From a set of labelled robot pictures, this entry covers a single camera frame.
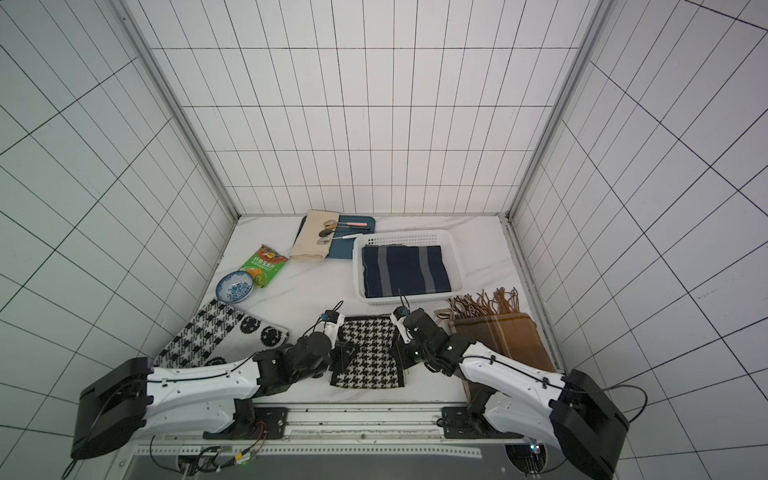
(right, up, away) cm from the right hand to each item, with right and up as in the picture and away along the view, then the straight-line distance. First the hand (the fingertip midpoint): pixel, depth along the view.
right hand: (384, 355), depth 80 cm
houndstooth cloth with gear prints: (-48, +4, +5) cm, 49 cm away
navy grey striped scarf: (+6, +21, +21) cm, 31 cm away
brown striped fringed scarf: (+33, +7, +8) cm, 35 cm away
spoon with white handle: (-13, +33, +30) cm, 47 cm away
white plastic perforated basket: (+22, +26, +18) cm, 39 cm away
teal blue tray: (-15, +36, +35) cm, 52 cm away
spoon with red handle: (-21, +39, +37) cm, 57 cm away
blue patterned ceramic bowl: (-51, +16, +18) cm, 56 cm away
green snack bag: (-43, +22, +23) cm, 53 cm away
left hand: (-8, +1, -1) cm, 8 cm away
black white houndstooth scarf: (-1, 0, -4) cm, 4 cm away
